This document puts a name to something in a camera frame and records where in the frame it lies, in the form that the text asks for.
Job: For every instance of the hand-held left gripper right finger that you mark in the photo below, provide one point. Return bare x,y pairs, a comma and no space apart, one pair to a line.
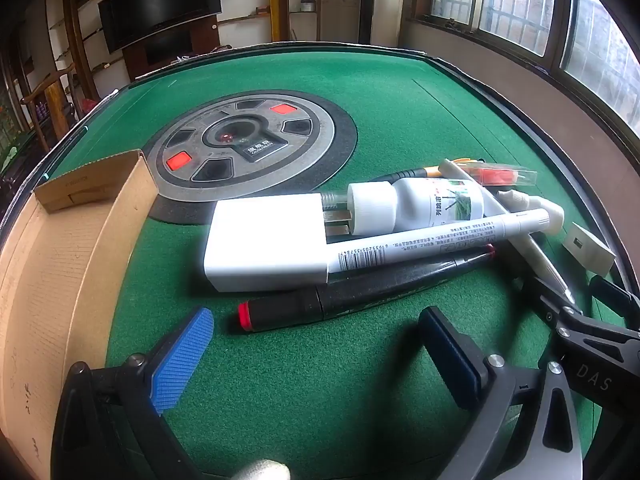
450,355

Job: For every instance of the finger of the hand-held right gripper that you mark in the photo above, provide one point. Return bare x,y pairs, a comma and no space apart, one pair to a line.
617,297
550,302

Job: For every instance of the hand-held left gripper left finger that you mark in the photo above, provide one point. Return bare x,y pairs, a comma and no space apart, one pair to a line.
182,360

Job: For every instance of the cream pen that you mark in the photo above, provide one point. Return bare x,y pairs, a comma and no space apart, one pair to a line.
542,267

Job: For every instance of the white marker pen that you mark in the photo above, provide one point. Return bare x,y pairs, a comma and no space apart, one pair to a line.
425,242

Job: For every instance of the black twin-tip marker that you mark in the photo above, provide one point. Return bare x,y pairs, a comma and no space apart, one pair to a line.
350,295

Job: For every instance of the white charger adapter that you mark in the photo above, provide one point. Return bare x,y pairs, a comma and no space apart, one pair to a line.
260,240

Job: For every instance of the white plastic bottle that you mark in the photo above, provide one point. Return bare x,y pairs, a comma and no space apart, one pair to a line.
425,205

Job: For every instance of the cardboard box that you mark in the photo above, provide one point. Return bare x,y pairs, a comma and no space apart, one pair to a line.
50,285

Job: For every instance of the black pen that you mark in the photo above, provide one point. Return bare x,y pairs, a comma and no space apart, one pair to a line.
395,176

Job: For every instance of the person's left hand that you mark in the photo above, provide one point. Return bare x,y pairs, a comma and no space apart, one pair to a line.
262,471

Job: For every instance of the small white cube plug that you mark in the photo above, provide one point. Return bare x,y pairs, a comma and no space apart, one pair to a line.
587,250

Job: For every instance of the cream plastic tube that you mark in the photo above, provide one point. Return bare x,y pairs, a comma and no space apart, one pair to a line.
542,212

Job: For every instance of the clear case with red insert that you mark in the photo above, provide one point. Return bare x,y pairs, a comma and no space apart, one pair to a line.
500,175

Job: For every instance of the round table centre control panel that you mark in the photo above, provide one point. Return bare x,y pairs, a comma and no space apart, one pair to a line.
200,130

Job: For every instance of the wooden chair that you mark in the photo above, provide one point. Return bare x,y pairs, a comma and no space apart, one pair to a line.
52,105

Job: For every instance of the barred window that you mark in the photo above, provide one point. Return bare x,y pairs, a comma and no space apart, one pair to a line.
520,5

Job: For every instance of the black flat television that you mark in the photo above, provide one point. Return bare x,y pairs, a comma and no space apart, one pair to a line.
160,0

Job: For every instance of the yellow pole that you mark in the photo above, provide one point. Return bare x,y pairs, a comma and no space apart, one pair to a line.
274,0

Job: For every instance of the wall shelf unit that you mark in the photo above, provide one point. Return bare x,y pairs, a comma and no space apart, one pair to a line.
304,7

